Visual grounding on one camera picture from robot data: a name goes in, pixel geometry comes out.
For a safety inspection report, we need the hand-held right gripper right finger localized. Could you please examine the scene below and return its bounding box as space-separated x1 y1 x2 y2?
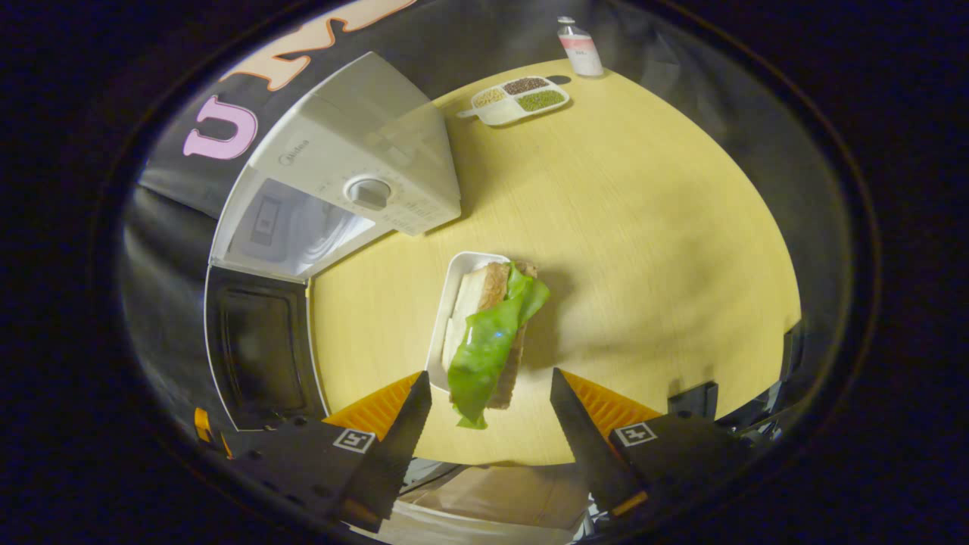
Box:
550 369 754 519

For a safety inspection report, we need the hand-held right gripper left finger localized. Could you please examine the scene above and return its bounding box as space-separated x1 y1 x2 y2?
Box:
223 371 432 532

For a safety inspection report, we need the sandwich with green lettuce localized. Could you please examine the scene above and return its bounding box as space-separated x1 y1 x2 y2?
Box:
441 260 551 431

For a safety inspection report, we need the white microwave oven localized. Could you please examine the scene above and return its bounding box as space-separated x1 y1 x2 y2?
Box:
204 51 463 434

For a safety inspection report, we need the black block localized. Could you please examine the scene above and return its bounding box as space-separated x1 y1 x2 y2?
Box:
666 381 720 419

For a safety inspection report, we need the white rectangular tray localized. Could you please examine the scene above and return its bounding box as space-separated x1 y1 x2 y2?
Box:
425 251 512 394

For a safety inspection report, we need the divided dish of grains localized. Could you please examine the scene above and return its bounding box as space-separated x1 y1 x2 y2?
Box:
456 76 571 126

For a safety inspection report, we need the small bottle with pink label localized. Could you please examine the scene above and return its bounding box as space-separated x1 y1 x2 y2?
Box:
557 17 605 78

